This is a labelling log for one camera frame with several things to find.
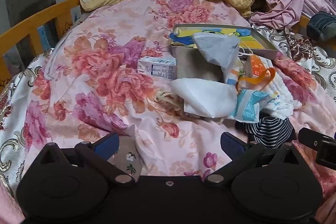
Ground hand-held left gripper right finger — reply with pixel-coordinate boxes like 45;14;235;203
204;132;298;185

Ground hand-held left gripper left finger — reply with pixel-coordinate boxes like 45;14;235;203
39;132;135;185

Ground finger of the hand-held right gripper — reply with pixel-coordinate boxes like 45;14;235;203
298;127;336;152

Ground navy striped sock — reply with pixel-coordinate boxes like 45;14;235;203
243;116;294;148

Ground blue trimmed white cloth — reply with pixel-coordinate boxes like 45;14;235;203
228;90;273;123

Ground white ruffled muslin cloth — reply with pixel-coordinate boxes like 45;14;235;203
262;74;295;117

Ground white face mask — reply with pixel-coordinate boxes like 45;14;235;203
168;78;238;119

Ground pastel striped sock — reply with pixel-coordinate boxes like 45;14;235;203
222;60;246;86

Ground grey face mask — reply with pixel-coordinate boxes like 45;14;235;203
192;32;254;68

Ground grey box with cartoon print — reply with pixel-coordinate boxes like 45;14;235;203
168;24;279;60

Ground brown floral cloth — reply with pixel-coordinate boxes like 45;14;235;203
108;136;143;180

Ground orange and white box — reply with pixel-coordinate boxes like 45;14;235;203
245;55;275;83

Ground small white carton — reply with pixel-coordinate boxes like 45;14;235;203
137;56;177;80

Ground white gold patterned bedspread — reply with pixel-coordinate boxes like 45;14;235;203
0;22;336;195

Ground blue jeans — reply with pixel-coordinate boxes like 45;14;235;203
306;11;336;42

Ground pink garment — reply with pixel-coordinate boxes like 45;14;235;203
249;0;336;30

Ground wooden bed rail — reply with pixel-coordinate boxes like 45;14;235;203
0;0;82;93
293;15;311;34

